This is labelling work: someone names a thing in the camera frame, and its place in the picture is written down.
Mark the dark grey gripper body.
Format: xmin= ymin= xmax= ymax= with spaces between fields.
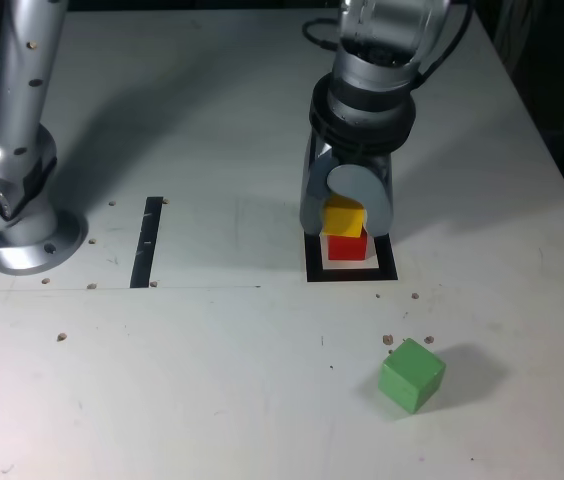
xmin=303 ymin=126 xmax=394 ymax=182

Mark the red cube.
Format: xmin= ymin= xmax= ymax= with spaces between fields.
xmin=327 ymin=234 xmax=369 ymax=262

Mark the yellow cube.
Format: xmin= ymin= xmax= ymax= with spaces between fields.
xmin=320 ymin=195 xmax=368 ymax=239

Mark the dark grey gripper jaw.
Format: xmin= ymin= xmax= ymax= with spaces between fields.
xmin=299 ymin=171 xmax=334 ymax=236

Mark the green cube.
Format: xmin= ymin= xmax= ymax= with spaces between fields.
xmin=377 ymin=337 xmax=448 ymax=416

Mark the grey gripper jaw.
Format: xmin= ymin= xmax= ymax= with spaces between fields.
xmin=327 ymin=163 xmax=393 ymax=237

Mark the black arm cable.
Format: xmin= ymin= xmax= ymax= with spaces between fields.
xmin=413 ymin=0 xmax=475 ymax=92
xmin=302 ymin=18 xmax=342 ymax=52

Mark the black tape strip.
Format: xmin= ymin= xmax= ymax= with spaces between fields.
xmin=129 ymin=196 xmax=164 ymax=290

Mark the black tape square outline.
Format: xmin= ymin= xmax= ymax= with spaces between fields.
xmin=304 ymin=231 xmax=399 ymax=283

